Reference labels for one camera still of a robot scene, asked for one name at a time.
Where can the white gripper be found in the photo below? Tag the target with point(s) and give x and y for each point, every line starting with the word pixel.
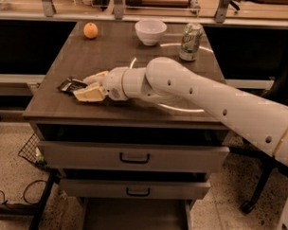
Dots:
pixel 114 83

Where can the dark rxbar chocolate wrapper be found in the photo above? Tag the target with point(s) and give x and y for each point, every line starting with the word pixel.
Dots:
pixel 70 85

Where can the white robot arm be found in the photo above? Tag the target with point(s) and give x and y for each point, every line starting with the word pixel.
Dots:
pixel 263 122

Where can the top grey drawer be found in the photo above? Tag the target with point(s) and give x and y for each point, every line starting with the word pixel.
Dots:
pixel 131 157

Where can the grey drawer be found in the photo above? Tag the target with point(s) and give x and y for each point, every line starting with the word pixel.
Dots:
pixel 131 157
pixel 135 189

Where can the grey drawer cabinet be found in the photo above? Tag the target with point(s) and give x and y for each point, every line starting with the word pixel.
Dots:
pixel 55 116

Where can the middle grey drawer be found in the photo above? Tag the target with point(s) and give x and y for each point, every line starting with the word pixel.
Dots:
pixel 135 189

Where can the bottom open drawer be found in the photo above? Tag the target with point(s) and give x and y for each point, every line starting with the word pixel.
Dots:
pixel 135 214

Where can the orange fruit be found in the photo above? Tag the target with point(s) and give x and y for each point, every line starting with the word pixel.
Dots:
pixel 90 31

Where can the white ceramic bowl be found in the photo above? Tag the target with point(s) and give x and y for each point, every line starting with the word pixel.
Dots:
pixel 150 32

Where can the green white soda can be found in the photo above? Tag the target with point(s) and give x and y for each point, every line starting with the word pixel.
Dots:
pixel 191 41

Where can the black metal stand leg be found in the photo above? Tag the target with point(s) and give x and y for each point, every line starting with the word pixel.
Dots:
pixel 35 210

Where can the black wire basket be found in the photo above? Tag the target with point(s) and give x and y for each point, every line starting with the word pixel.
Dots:
pixel 32 154

